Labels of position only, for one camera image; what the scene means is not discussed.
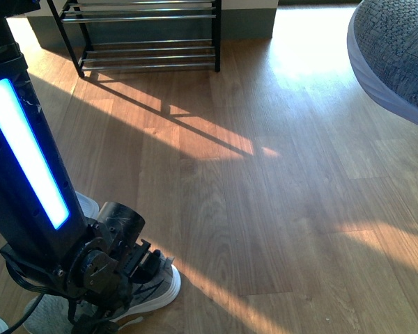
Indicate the grey knit sneaker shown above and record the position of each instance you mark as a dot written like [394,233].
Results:
[51,314]
[382,43]

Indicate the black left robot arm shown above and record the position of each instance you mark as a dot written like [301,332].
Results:
[51,247]

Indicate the black metal shoe rack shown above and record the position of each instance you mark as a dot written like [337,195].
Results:
[112,36]

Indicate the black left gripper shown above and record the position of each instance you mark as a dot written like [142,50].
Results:
[109,289]

